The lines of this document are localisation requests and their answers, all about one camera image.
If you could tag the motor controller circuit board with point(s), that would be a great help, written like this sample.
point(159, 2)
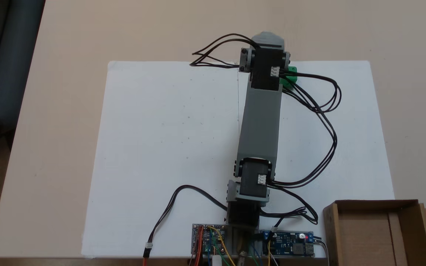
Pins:
point(207, 242)

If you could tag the dark grey office chair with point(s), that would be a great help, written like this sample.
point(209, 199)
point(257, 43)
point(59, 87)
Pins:
point(9, 44)

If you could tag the blue power converter board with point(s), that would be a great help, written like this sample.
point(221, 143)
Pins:
point(294, 245)

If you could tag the white plug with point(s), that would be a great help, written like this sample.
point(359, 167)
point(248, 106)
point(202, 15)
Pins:
point(216, 261)

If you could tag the green dice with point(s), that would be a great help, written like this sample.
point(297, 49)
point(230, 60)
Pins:
point(290, 82)

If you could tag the brown cardboard box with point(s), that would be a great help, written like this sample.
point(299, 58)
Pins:
point(368, 236)

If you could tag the white paper sheet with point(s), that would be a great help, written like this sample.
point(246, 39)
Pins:
point(357, 155)
point(142, 147)

